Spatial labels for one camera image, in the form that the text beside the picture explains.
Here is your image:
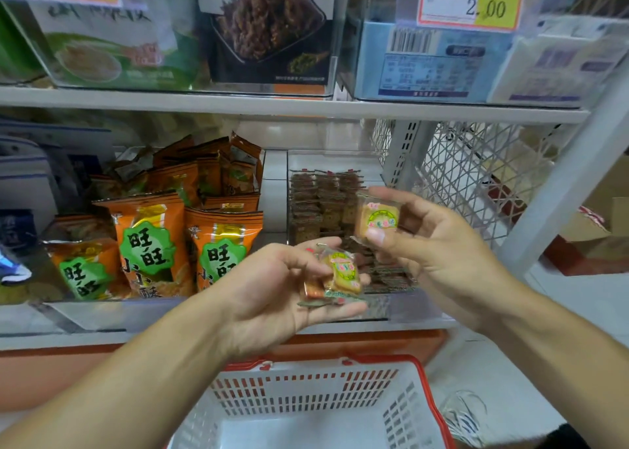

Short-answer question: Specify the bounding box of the person's left forearm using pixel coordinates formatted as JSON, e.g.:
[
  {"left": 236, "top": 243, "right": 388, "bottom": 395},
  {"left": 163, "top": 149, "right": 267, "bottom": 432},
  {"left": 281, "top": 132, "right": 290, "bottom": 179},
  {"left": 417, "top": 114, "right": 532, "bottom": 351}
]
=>
[{"left": 0, "top": 304, "right": 245, "bottom": 449}]

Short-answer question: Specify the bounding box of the blue product box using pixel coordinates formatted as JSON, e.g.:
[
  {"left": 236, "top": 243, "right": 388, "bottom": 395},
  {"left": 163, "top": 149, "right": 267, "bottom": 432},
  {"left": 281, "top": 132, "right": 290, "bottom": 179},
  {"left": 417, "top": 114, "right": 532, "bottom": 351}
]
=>
[{"left": 349, "top": 0, "right": 512, "bottom": 104}]

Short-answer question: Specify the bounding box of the row of small snack packets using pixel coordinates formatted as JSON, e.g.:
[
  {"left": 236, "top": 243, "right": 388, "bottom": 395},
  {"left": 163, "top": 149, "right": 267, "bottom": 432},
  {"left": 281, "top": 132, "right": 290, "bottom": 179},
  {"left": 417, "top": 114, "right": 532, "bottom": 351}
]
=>
[{"left": 290, "top": 169, "right": 419, "bottom": 322}]

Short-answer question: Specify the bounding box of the bundle of snack packets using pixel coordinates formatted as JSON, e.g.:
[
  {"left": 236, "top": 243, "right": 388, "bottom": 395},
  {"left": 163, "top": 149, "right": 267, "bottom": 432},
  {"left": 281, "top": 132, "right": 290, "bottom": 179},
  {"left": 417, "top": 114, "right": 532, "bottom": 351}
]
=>
[
  {"left": 299, "top": 244, "right": 367, "bottom": 306},
  {"left": 356, "top": 193, "right": 402, "bottom": 247}
]

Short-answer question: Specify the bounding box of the green white product box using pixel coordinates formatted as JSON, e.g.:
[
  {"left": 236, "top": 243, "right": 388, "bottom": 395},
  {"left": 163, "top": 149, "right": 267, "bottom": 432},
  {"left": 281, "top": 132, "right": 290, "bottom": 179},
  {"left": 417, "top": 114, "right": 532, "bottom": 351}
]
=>
[{"left": 5, "top": 0, "right": 202, "bottom": 91}]

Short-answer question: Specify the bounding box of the person's right hand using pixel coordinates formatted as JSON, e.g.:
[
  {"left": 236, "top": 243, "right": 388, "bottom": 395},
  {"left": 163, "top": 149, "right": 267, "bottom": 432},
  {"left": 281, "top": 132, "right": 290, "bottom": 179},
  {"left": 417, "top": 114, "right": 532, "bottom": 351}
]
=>
[{"left": 358, "top": 188, "right": 517, "bottom": 332}]

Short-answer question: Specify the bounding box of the person's left hand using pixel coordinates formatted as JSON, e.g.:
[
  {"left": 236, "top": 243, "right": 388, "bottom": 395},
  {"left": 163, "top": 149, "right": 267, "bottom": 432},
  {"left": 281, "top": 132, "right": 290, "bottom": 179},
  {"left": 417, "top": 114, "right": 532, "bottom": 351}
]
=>
[{"left": 201, "top": 237, "right": 373, "bottom": 361}]

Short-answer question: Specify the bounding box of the blue white snack bag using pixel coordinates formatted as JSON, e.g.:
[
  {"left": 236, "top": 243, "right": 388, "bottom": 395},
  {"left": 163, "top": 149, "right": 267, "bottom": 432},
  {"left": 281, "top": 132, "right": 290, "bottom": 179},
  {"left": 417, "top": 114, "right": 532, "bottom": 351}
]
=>
[{"left": 0, "top": 245, "right": 33, "bottom": 285}]

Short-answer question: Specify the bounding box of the clear plastic shelf front guard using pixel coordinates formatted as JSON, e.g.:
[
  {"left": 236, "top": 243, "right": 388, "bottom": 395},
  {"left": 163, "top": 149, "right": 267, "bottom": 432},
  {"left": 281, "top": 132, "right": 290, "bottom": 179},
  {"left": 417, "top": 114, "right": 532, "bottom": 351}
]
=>
[{"left": 0, "top": 296, "right": 212, "bottom": 335}]

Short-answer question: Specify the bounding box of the white perforated side panel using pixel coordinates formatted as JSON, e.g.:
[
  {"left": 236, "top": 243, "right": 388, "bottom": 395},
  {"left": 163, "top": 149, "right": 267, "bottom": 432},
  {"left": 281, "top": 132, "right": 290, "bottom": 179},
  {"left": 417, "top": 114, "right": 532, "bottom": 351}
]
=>
[{"left": 372, "top": 120, "right": 562, "bottom": 249}]

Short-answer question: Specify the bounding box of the black product box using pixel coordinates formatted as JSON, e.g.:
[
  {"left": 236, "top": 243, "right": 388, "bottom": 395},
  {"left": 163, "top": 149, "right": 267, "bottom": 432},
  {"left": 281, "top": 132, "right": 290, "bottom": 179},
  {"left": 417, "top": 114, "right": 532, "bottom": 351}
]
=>
[{"left": 195, "top": 0, "right": 340, "bottom": 96}]

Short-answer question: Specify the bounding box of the group of orange snack bags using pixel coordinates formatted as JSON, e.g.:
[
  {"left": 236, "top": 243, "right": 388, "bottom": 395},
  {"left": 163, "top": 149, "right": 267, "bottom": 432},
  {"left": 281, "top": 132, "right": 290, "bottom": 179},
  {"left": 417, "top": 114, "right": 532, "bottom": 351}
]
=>
[{"left": 41, "top": 134, "right": 265, "bottom": 300}]

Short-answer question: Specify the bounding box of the dark green product bag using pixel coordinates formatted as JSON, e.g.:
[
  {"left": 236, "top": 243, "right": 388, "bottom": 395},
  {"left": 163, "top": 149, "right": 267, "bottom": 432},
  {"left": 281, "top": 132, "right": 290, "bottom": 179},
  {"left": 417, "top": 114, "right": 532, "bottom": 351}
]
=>
[{"left": 0, "top": 6, "right": 45, "bottom": 84}]

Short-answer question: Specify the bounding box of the person's right shoe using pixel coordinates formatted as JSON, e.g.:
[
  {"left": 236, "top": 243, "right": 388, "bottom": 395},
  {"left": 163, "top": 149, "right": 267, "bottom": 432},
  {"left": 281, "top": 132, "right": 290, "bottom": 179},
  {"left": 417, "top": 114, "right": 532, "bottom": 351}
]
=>
[{"left": 442, "top": 393, "right": 489, "bottom": 449}]

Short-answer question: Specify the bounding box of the white basket with red rim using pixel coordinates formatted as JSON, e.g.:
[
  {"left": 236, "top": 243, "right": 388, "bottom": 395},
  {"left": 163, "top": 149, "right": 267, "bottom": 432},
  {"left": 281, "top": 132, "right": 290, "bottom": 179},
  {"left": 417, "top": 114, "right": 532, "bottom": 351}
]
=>
[{"left": 167, "top": 355, "right": 455, "bottom": 449}]

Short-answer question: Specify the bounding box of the white metal shelf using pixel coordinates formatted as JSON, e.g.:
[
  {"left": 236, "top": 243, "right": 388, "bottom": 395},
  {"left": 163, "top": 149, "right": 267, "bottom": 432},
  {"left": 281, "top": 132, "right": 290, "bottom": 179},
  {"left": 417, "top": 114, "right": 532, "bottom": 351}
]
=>
[{"left": 0, "top": 0, "right": 629, "bottom": 351}]

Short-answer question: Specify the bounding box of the orange shelf base panel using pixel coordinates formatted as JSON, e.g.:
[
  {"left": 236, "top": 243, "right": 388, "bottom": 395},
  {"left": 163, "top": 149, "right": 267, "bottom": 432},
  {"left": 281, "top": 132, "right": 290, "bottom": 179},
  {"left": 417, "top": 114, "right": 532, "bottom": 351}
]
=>
[{"left": 0, "top": 330, "right": 448, "bottom": 410}]

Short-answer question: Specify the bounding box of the person's right forearm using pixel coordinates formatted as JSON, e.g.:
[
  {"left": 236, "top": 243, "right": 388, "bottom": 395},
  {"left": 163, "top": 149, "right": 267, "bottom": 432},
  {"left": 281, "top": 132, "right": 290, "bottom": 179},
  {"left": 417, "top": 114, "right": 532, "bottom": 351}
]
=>
[{"left": 480, "top": 281, "right": 629, "bottom": 449}]

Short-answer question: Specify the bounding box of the brown cardboard box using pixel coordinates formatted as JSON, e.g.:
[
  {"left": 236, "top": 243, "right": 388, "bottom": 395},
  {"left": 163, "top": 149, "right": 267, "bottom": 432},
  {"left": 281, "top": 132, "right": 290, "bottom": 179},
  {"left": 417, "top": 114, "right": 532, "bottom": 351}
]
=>
[{"left": 545, "top": 154, "right": 629, "bottom": 276}]

